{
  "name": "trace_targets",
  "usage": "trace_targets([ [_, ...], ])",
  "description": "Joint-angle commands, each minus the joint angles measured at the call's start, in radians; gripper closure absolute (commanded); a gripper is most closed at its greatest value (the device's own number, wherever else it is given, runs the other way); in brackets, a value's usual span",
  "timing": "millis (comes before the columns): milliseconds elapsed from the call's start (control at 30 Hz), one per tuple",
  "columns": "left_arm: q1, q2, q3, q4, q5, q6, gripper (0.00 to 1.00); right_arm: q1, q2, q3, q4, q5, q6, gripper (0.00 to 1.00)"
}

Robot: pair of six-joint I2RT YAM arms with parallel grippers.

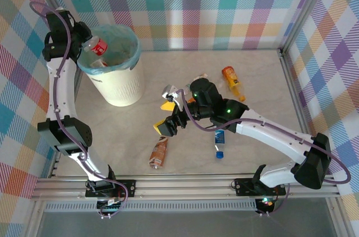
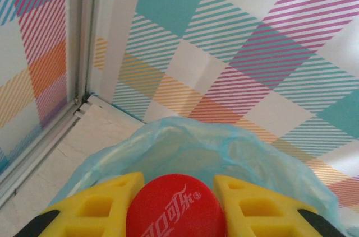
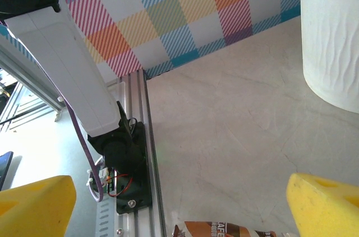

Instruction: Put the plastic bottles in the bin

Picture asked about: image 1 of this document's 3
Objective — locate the electronics box lit LED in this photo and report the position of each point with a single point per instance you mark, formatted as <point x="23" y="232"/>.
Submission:
<point x="265" y="204"/>

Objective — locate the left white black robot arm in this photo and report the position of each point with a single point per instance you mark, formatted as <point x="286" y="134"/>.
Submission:
<point x="67" y="94"/>

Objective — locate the white red label bottle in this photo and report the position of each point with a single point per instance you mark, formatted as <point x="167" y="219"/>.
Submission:
<point x="98" y="63"/>

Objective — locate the brown coffee drink bottle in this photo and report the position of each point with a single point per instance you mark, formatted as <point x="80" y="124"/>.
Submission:
<point x="159" y="150"/>

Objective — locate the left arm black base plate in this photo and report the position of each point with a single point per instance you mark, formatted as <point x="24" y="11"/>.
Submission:
<point x="126" y="185"/>

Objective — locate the red label clear bottle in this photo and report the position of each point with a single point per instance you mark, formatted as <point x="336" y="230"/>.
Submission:
<point x="98" y="48"/>

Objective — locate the blue plastic bin liner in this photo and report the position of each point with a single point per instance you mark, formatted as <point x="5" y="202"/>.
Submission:
<point x="131" y="52"/>

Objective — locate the long aluminium mounting rail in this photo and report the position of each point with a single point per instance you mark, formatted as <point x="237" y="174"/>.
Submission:
<point x="182" y="186"/>

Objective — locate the aluminium frame leg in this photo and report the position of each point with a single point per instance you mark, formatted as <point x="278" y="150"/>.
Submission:
<point x="35" y="220"/>
<point x="335" y="220"/>

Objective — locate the orange bottle with yellow cap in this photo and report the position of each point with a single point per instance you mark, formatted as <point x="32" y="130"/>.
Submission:
<point x="230" y="76"/>

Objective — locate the cream plastic waste bin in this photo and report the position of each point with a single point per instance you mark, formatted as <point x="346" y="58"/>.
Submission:
<point x="123" y="88"/>

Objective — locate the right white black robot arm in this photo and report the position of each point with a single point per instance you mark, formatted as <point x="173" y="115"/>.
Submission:
<point x="275" y="136"/>

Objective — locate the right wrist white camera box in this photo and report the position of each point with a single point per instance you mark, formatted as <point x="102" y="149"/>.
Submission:
<point x="169" y="92"/>

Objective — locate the small white label bottle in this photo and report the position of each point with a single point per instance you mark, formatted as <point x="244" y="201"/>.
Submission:
<point x="201" y="75"/>

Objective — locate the blue label water bottle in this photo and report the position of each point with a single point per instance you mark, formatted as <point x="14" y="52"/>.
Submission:
<point x="219" y="139"/>

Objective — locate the electronics board green terminals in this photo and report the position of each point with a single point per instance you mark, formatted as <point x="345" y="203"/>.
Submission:
<point x="112" y="208"/>

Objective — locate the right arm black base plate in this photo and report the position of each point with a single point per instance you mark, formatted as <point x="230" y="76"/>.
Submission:
<point x="244" y="186"/>

